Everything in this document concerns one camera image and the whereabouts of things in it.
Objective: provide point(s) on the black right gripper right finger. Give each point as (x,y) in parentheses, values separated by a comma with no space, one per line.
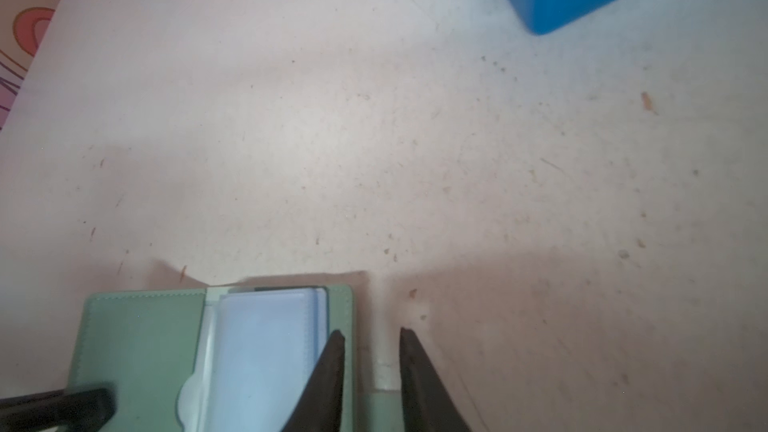
(426,403)

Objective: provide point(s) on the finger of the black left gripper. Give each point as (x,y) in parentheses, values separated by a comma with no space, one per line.
(87,410)

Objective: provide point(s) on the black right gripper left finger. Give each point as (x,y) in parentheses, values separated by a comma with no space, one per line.
(320,405)

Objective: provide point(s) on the mint green card holder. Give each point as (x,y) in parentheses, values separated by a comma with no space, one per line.
(222,358)

